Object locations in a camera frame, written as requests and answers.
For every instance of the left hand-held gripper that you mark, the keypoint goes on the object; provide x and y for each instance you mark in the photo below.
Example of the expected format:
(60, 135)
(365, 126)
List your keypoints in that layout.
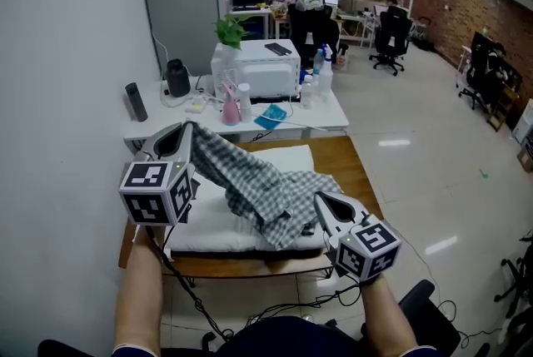
(143, 205)

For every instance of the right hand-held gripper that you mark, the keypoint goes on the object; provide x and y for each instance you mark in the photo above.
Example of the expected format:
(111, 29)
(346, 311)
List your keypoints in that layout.
(354, 259)

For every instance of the grey checked cloth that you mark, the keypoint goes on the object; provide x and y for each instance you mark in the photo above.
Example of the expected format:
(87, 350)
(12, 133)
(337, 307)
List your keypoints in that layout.
(250, 180)

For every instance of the white cushion pad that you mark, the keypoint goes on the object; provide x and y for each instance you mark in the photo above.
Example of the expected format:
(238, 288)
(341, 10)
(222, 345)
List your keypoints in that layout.
(208, 230)

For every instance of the person's right forearm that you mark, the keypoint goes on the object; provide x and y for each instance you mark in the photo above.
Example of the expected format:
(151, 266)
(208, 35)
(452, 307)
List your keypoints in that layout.
(387, 318)

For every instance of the person's left forearm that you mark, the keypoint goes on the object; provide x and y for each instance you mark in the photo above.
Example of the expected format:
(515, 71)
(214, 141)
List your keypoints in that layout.
(137, 297)

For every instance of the brown wooden table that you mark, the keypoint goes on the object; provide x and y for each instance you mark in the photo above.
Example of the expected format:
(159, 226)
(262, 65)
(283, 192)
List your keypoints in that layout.
(358, 172)

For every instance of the white power strip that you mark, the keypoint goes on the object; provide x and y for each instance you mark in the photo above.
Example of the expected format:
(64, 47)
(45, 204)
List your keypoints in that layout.
(196, 105)

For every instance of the black thermos bottle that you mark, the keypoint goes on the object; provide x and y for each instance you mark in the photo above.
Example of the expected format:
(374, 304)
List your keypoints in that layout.
(136, 101)

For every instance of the dark brown jar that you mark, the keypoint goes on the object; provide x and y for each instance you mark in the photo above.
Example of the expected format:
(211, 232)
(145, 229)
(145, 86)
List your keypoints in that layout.
(178, 78)

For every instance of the pink spray bottle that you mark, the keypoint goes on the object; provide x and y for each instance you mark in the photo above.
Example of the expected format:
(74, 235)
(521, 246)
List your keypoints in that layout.
(231, 110)

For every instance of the slim white spray bottle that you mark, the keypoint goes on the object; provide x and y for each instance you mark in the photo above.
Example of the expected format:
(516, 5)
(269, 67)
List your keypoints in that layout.
(245, 103)

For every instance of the white desk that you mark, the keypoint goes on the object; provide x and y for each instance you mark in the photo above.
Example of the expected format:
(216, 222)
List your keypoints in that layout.
(316, 114)

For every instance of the blue packet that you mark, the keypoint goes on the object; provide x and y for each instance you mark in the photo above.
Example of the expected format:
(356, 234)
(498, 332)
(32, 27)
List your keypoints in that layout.
(270, 116)

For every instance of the clear water bottle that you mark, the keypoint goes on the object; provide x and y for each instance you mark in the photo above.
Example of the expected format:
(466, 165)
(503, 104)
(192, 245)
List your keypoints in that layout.
(307, 93)

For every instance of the white microwave oven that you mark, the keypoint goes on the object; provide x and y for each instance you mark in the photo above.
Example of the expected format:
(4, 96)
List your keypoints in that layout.
(270, 74)

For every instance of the green potted plant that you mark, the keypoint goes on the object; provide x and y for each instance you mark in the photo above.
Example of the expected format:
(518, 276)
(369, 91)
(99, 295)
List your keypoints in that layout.
(229, 31)

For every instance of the grey cabinet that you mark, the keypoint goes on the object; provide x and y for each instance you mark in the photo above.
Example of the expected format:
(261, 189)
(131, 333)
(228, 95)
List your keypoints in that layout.
(183, 14)

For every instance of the clear spray bottle blue trigger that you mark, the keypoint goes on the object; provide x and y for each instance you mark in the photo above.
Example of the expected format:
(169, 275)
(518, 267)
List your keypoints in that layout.
(327, 76)

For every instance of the person's navy shirt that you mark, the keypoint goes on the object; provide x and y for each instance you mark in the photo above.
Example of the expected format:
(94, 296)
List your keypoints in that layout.
(291, 338)

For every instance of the black phone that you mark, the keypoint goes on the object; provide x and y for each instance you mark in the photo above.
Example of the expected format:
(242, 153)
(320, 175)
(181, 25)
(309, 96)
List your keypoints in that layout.
(278, 48)

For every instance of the clear bottle blue cap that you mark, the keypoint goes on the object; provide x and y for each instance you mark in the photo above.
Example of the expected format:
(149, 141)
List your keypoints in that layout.
(318, 62)

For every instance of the brown cardboard box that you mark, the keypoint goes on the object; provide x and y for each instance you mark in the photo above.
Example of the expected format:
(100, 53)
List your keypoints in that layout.
(525, 157)

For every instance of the wooden stool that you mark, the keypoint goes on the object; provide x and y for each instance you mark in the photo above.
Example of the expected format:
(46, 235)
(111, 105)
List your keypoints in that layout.
(504, 105)

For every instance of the light grey garment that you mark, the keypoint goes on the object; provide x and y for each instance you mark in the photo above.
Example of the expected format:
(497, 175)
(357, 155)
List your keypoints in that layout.
(312, 1)

